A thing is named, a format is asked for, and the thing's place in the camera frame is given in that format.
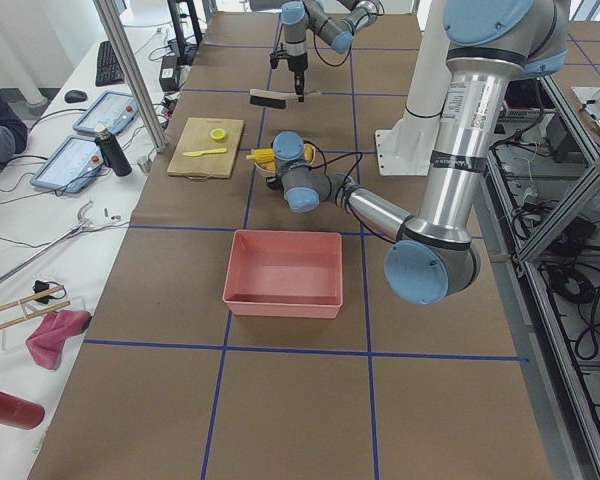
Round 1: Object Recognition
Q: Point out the black computer mouse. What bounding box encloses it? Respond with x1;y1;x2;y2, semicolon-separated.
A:
64;89;88;104

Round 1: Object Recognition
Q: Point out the white plastic dustpan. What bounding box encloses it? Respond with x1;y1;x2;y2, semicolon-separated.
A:
257;140;316;176

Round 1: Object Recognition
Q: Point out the black power adapter box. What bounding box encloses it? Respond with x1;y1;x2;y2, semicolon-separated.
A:
159;55;190;93

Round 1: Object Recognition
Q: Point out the upper teach pendant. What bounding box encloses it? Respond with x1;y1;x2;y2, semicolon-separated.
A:
73;91;138;135

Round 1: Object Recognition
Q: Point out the pink cloth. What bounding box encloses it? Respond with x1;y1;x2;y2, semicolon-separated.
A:
25;310;92;370

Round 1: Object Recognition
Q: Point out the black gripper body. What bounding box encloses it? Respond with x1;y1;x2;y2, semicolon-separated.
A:
269;43;308;74
265;176;283;192

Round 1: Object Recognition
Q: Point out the black water bottle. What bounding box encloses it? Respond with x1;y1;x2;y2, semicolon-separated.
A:
94;124;132;177

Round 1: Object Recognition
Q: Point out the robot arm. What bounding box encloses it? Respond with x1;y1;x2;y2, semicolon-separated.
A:
272;1;570;305
269;1;385;102

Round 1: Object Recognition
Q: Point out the lower teach pendant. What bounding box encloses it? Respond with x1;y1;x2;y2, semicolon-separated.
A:
30;135;104;194

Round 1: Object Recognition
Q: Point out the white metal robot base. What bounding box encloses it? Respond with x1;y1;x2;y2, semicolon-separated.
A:
375;0;451;176

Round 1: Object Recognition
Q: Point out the white hand brush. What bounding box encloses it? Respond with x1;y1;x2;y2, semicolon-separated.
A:
249;89;321;109

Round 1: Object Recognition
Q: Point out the teach pendant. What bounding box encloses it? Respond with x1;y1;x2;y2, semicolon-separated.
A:
73;91;138;135
30;135;104;194

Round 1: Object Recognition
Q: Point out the yellow plastic toy knife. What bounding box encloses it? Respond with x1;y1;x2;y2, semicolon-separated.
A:
182;147;228;158

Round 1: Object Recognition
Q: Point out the yellow toy corn cob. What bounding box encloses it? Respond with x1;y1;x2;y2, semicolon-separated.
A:
246;143;316;165

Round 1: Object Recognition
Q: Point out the aluminium frame post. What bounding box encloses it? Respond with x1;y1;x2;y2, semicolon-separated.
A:
93;0;167;153

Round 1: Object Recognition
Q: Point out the wooden cutting board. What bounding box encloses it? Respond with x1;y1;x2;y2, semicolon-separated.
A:
167;117;244;179

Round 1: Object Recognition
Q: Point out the black keyboard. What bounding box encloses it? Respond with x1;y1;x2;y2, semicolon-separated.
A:
95;40;124;87

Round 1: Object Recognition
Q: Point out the red cylinder bottle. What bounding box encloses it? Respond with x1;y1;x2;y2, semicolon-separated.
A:
0;391;45;430

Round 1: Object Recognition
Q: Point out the pink plastic bin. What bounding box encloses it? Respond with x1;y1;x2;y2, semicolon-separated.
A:
223;229;343;319

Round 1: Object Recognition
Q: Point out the wooden stick pair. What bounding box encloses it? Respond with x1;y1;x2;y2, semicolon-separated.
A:
0;284;71;331

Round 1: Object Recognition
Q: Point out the toy lemon slice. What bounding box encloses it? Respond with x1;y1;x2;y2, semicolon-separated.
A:
209;128;228;142

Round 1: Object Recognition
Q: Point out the metal reacher grabber tool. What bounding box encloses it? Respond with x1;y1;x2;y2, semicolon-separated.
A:
0;199;131;297

